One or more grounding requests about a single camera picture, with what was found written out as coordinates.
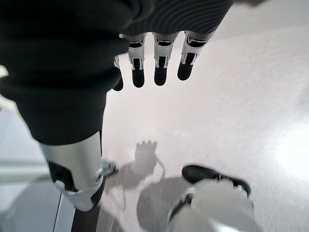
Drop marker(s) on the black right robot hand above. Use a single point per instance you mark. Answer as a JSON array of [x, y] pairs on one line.
[[60, 60]]

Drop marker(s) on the silver right robot leg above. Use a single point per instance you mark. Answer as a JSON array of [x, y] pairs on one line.
[[217, 207]]

